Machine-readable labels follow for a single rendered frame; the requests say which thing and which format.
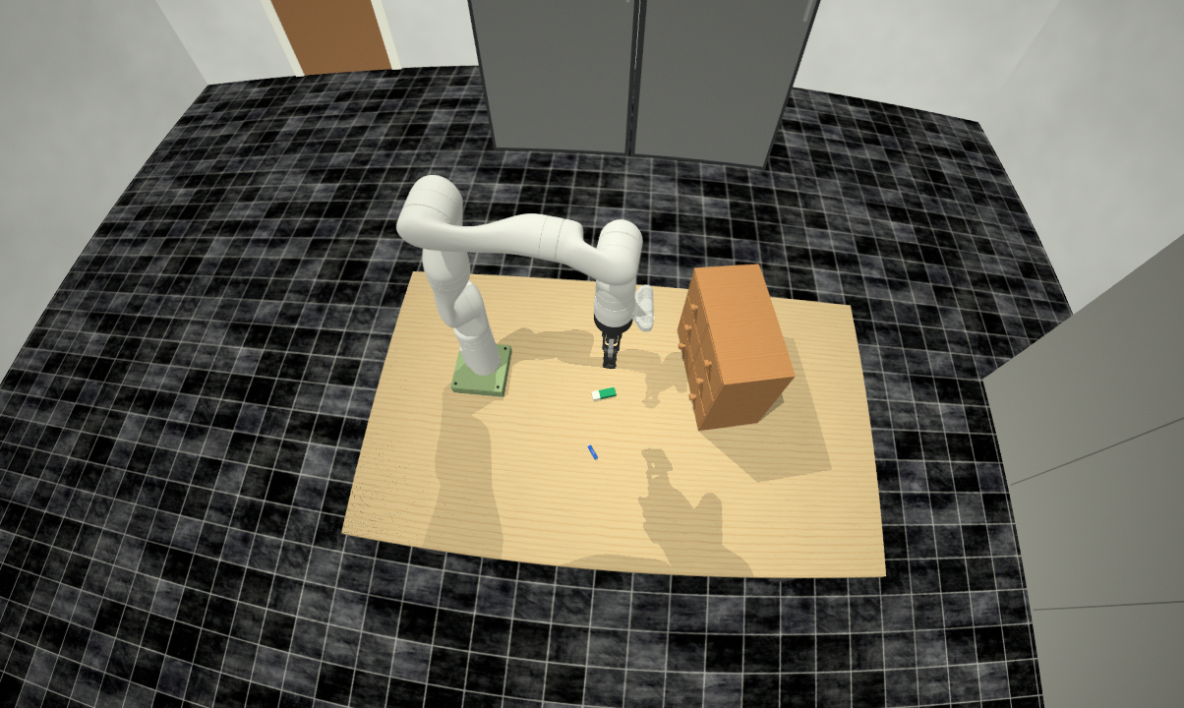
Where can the brown wooden drawer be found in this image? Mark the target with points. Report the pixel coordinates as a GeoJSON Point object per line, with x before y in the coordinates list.
{"type": "Point", "coordinates": [697, 307]}
{"type": "Point", "coordinates": [710, 360]}
{"type": "Point", "coordinates": [684, 346]}
{"type": "Point", "coordinates": [696, 399]}
{"type": "Point", "coordinates": [703, 382]}
{"type": "Point", "coordinates": [691, 330]}

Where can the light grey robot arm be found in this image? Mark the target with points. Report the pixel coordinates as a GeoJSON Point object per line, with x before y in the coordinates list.
{"type": "Point", "coordinates": [430, 220]}

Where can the orange-brown wooden chest of drawers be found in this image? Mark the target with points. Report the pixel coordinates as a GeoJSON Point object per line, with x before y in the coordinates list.
{"type": "Point", "coordinates": [753, 359]}

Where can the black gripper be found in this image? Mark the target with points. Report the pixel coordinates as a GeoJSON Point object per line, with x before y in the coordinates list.
{"type": "Point", "coordinates": [611, 335]}

